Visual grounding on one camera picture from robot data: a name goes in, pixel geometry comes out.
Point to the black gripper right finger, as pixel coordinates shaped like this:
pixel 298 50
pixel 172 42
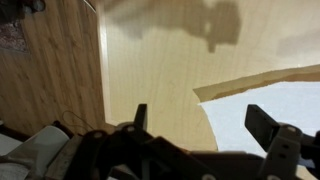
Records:
pixel 263 126

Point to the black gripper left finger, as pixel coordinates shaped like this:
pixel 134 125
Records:
pixel 141 116

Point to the white paper tissue sheet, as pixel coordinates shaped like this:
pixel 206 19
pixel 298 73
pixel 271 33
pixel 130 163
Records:
pixel 286 96

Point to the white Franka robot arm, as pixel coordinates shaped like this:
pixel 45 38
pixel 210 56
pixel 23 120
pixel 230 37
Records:
pixel 36 146

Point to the red patterned rug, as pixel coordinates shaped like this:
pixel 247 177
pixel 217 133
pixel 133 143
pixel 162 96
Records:
pixel 11 36

